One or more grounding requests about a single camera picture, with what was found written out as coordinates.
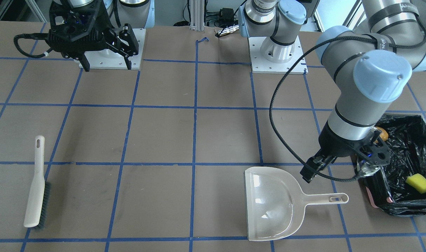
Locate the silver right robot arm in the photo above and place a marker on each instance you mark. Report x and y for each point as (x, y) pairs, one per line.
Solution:
(140, 14)

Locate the beige hand brush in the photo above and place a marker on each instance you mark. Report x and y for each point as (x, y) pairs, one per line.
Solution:
(38, 197)

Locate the yellow green sponge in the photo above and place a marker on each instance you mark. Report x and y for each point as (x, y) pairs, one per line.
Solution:
(418, 182)

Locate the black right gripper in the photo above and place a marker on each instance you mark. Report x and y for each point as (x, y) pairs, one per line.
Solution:
(106, 21)

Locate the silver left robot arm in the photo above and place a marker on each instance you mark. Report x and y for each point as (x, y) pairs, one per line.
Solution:
(371, 71)

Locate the beige plastic dustpan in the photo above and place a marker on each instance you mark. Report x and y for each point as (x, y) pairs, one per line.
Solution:
(276, 203)

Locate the yellow toy potato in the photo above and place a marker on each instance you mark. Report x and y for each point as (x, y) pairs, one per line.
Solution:
(383, 133)

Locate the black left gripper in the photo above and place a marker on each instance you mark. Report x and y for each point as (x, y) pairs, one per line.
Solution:
(336, 145)

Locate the aluminium frame post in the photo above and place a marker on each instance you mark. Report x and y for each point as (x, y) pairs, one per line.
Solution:
(197, 15)

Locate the silver cable connector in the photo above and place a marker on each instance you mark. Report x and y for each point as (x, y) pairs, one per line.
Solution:
(227, 30)

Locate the bin with black bag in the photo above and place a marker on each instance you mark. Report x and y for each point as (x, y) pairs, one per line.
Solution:
(387, 188)

